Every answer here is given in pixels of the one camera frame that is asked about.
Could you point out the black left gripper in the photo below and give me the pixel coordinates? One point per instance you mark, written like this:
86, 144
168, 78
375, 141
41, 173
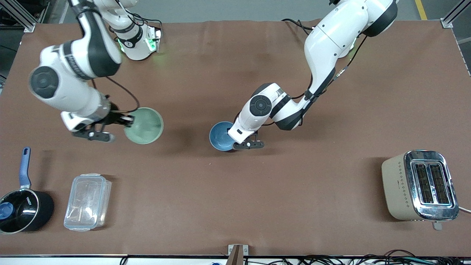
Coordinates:
227, 129

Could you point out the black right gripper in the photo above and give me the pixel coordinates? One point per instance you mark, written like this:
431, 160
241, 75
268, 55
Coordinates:
113, 117

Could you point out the green bowl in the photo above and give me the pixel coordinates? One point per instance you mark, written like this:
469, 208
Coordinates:
145, 126

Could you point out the blue bowl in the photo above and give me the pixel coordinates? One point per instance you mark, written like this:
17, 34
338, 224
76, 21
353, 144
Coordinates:
219, 136

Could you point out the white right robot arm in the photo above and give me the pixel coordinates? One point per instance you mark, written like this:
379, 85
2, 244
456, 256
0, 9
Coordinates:
73, 84

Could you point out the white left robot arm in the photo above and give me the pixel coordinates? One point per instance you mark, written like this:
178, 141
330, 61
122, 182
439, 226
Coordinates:
331, 40

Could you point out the brown table cover mat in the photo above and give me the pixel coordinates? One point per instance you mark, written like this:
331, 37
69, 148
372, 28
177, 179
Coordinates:
235, 191

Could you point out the clear plastic food container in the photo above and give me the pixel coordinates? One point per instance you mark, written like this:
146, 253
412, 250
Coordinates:
86, 202

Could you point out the glass lid blue knob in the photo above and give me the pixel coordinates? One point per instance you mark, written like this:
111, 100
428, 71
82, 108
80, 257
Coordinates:
22, 211

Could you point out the beige chrome toaster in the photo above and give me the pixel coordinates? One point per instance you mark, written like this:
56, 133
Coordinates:
401, 187

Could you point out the metal bracket with post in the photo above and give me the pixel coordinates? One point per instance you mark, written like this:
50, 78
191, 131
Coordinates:
237, 254

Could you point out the aluminium frame profile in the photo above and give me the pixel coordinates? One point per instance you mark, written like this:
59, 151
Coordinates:
22, 16
454, 14

